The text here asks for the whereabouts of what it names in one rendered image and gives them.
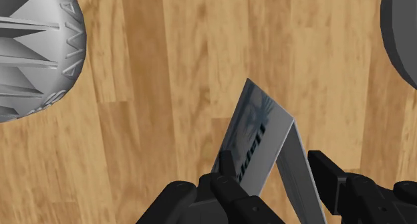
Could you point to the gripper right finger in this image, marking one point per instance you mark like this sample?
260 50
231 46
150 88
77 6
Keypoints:
358 194

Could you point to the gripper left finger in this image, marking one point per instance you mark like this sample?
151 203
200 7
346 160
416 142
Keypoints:
228 190

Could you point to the grey book with picture cover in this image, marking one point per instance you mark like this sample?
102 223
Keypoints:
260 145

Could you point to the dark grey round object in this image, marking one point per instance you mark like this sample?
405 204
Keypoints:
400 31

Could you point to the grey patterned round bowl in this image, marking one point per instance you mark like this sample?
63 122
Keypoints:
36 50

